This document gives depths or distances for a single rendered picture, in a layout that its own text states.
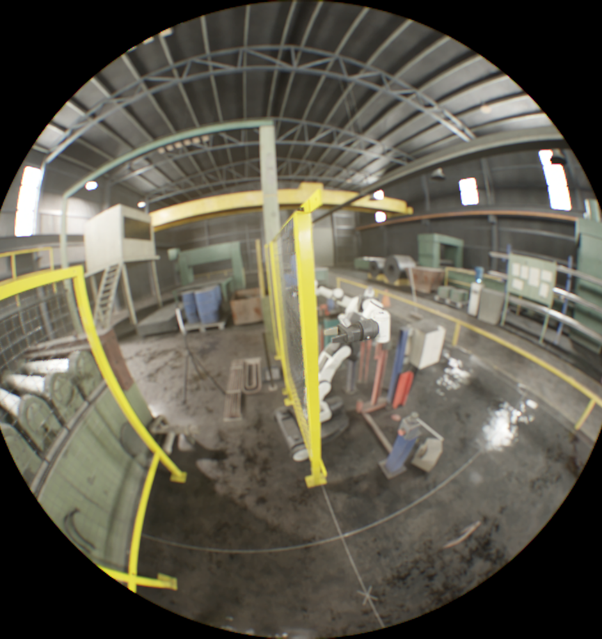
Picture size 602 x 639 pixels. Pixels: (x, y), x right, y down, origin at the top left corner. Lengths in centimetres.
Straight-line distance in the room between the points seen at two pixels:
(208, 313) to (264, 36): 1095
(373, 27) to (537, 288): 1023
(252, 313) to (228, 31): 1084
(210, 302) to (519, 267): 822
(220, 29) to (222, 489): 1150
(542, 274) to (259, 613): 687
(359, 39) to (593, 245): 1047
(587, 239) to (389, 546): 859
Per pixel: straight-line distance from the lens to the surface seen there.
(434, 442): 183
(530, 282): 620
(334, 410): 189
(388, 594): 176
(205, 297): 512
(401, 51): 1125
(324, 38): 1081
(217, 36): 1036
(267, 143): 383
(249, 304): 486
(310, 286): 67
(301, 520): 170
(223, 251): 1136
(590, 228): 870
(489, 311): 638
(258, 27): 1035
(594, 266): 854
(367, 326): 80
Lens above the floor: 166
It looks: 19 degrees down
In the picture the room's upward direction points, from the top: 4 degrees counter-clockwise
